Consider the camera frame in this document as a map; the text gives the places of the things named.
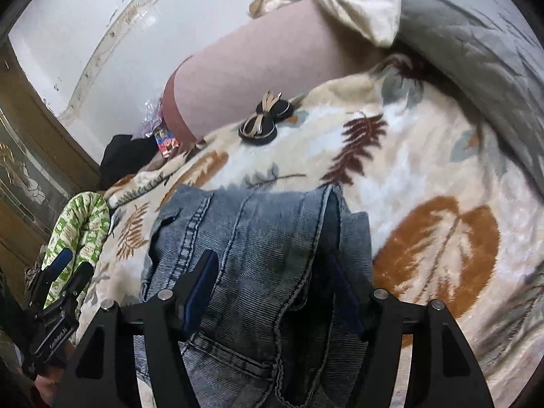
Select leaf printed blanket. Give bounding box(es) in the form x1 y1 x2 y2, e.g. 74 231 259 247
90 53 544 408

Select grey quilt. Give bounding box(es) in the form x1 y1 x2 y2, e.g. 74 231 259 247
382 0 544 190

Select person's left hand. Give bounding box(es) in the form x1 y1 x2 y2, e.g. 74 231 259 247
33 363 65 402

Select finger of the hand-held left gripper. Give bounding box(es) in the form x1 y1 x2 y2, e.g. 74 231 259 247
51 261 95 307
31 248 78 307

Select clear plastic bag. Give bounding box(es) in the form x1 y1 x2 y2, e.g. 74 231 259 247
141 97 171 137

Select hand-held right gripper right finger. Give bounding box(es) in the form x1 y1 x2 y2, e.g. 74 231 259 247
326 255 496 408

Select black round bow clip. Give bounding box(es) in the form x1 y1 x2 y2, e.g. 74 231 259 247
255 91 295 120
238 113 279 146

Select pink bolster pillow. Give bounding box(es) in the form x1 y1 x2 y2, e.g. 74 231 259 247
163 0 385 142

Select colourful small packet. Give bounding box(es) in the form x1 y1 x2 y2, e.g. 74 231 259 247
155 125 182 159

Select black cloth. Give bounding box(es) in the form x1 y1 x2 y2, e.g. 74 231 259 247
99 134 167 188

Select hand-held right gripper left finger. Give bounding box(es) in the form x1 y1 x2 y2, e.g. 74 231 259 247
52 249 220 408

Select blue denim pants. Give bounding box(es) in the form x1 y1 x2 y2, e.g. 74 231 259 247
133 182 375 408

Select wooden door with glass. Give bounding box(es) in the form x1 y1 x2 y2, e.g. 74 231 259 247
0 36 103 273

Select green printed cloth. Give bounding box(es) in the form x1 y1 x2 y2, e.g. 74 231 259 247
41 191 112 309

